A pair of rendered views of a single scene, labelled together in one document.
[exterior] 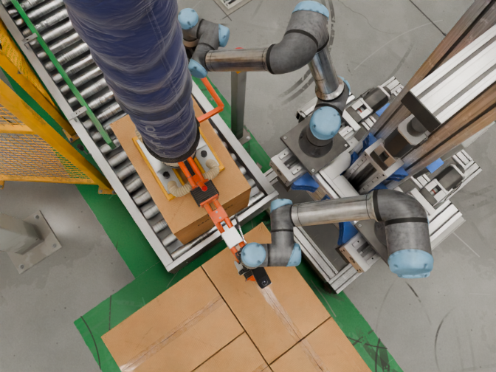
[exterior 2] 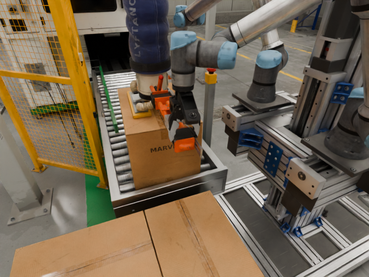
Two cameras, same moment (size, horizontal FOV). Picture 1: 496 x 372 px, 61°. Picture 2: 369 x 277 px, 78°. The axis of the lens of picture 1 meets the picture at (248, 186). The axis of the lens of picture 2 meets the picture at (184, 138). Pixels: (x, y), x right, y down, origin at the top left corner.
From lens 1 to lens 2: 1.34 m
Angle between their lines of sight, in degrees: 42
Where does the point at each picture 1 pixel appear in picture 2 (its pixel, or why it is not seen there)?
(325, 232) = (271, 239)
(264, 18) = not seen: hidden behind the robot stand
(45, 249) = (37, 212)
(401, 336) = not seen: outside the picture
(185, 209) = (144, 124)
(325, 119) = (268, 53)
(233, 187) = not seen: hidden behind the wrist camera
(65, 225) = (62, 200)
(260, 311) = (190, 267)
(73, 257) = (52, 223)
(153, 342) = (60, 269)
